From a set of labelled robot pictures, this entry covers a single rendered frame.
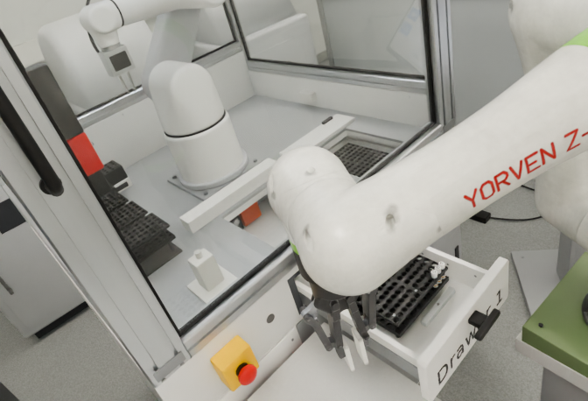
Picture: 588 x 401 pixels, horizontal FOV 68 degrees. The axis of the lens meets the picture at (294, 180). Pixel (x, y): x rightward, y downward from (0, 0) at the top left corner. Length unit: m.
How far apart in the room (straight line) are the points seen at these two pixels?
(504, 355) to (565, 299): 0.91
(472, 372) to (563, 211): 1.07
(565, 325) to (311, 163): 0.66
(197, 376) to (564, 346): 0.69
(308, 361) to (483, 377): 0.98
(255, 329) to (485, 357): 1.16
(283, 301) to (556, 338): 0.53
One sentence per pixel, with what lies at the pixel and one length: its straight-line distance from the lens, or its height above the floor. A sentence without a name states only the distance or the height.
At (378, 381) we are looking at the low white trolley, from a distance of 0.99.
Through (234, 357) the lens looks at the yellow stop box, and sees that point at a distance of 0.91.
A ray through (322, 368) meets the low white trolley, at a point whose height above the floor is 0.76.
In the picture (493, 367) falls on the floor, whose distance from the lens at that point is 1.92.
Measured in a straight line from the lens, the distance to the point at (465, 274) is 1.01.
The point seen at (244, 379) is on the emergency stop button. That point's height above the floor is 0.88.
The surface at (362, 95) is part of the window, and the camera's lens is 1.01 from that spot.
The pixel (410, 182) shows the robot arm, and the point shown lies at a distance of 0.45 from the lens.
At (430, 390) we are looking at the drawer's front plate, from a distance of 0.86.
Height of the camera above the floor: 1.60
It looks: 32 degrees down
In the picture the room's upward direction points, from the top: 16 degrees counter-clockwise
